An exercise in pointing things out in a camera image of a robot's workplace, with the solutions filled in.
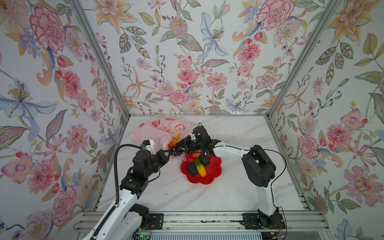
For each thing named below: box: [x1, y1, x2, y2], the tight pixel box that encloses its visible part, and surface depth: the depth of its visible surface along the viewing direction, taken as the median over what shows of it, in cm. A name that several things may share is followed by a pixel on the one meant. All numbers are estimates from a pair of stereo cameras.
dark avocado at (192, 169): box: [186, 162, 198, 177], surface depth 90 cm
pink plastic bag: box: [132, 117, 195, 161], surface depth 96 cm
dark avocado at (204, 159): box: [199, 153, 210, 166], surface depth 95 cm
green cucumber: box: [194, 158, 207, 178], surface depth 91 cm
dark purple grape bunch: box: [171, 145, 183, 157], surface depth 86 cm
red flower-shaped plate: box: [180, 152, 222, 185], surface depth 90 cm
